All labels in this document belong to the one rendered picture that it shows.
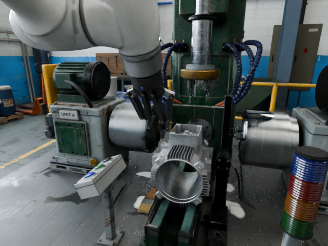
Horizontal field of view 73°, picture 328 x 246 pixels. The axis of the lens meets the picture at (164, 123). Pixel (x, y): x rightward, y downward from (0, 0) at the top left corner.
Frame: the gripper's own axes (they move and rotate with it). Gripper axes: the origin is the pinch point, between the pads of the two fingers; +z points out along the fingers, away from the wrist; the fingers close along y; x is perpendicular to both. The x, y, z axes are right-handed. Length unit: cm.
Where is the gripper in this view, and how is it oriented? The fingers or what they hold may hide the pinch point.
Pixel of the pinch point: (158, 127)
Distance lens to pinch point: 65.6
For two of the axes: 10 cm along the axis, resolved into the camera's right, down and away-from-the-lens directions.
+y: -9.6, -0.8, 2.6
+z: 1.4, 6.8, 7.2
